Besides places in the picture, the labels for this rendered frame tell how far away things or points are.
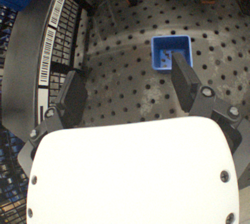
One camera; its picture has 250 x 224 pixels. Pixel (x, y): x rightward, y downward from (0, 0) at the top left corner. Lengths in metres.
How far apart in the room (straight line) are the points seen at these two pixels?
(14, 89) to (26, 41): 0.09
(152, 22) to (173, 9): 0.11
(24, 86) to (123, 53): 0.38
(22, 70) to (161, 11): 0.48
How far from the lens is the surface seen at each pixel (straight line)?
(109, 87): 0.48
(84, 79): 0.55
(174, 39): 0.39
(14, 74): 0.29
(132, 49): 0.48
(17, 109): 0.26
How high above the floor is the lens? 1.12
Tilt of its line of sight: 66 degrees down
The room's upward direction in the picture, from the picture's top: 89 degrees counter-clockwise
